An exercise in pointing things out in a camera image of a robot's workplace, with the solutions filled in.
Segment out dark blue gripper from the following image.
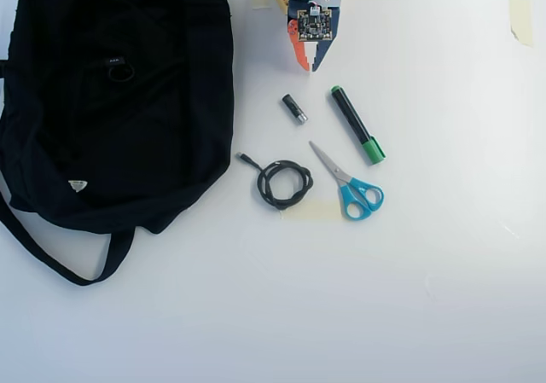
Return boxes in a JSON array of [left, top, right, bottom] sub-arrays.
[[285, 3, 342, 76]]

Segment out black fabric bag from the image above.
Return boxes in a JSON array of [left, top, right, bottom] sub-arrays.
[[0, 0, 236, 288]]

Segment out black AA battery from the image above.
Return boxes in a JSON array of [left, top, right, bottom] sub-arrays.
[[280, 94, 309, 126]]

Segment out black marker with green cap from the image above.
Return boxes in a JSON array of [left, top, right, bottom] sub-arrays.
[[328, 84, 387, 166]]

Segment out wide beige masking tape strip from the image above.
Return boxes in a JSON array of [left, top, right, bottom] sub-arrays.
[[279, 199, 343, 223]]

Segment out torn beige masking tape strip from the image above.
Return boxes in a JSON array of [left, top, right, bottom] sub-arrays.
[[508, 0, 536, 49]]

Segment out coiled black USB cable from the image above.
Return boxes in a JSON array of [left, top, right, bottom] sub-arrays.
[[235, 152, 317, 212]]

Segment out blue handled scissors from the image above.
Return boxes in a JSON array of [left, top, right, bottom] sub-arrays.
[[307, 140, 386, 223]]

